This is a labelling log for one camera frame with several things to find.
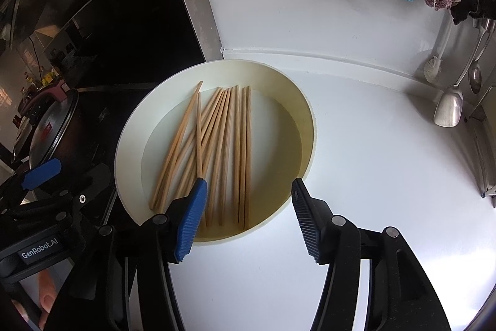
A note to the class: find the white round basin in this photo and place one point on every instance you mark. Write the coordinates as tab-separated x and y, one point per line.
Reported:
279	114

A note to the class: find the white dish brush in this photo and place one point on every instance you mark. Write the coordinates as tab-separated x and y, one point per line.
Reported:
432	69

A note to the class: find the metal spatula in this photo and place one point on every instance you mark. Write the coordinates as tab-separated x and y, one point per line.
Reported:
447	110

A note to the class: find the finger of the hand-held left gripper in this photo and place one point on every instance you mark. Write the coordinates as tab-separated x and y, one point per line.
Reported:
91	185
40	174

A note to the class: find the wooden chopstick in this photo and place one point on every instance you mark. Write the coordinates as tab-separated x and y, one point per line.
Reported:
200	137

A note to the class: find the metal ladle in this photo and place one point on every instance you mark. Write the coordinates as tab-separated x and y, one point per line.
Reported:
474	79

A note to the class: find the dark cooking pot with lid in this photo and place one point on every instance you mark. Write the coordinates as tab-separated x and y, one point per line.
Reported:
66	129

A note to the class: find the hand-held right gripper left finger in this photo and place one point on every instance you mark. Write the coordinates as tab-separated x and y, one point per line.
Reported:
190	222

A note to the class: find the black gas stove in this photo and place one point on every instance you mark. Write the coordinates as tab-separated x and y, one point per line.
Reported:
100	110

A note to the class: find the pile of wooden chopsticks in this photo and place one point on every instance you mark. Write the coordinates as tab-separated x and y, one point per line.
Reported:
243	160

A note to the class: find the metal board rack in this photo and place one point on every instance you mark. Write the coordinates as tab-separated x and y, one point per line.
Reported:
489	191

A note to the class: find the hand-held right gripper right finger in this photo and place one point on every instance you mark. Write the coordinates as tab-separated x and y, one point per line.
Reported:
308	222

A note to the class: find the person's left hand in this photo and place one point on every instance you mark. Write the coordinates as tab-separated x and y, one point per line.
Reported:
48	292

